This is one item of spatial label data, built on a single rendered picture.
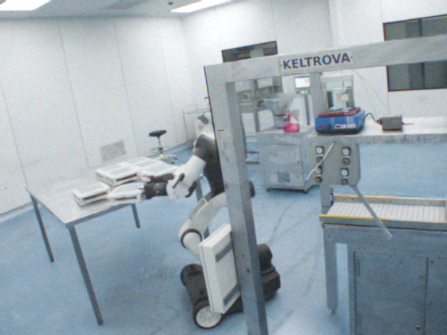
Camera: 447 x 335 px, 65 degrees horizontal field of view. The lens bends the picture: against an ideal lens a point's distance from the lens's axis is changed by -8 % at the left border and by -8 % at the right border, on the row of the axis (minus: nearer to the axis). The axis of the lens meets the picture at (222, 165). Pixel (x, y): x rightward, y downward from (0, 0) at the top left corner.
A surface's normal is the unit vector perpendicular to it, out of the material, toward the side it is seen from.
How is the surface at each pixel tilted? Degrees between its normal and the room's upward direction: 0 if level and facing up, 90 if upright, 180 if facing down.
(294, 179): 90
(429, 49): 90
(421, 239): 90
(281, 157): 90
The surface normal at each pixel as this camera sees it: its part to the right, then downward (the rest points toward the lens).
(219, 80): -0.51, 0.29
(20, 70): 0.80, 0.03
